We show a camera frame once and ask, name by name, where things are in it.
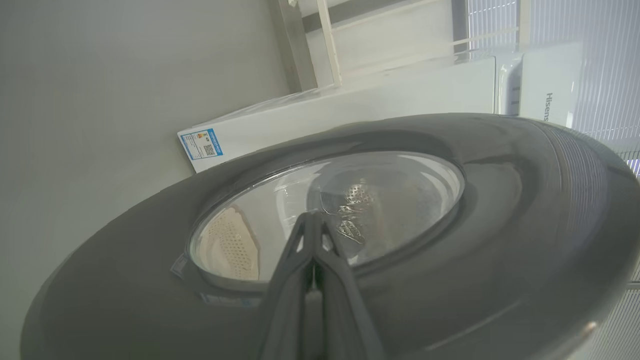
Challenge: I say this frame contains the white front-load washing machine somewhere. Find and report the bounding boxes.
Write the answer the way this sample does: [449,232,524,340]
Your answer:
[177,42,584,174]

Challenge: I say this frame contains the perforated steel drum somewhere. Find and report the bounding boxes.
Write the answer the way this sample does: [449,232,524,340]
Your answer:
[307,172,401,256]

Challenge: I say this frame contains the blue energy label sticker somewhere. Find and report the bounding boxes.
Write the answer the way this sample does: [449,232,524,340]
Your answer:
[179,128,225,161]

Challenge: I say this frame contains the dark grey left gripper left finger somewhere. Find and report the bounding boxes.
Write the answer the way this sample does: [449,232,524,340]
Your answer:
[257,212,321,360]

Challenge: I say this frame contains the grey round washing machine door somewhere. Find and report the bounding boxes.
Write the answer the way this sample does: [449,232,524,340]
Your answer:
[20,112,640,360]

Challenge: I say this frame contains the white railing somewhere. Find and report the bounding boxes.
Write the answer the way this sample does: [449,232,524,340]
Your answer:
[270,0,531,94]

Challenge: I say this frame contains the beige perforated laundry basket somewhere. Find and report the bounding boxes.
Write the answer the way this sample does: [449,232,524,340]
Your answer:
[195,206,261,282]

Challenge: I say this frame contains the white window blinds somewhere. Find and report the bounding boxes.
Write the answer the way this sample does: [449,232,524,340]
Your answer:
[467,0,640,177]

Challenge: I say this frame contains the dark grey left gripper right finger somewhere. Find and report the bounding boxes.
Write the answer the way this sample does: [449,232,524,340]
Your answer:
[314,215,386,360]

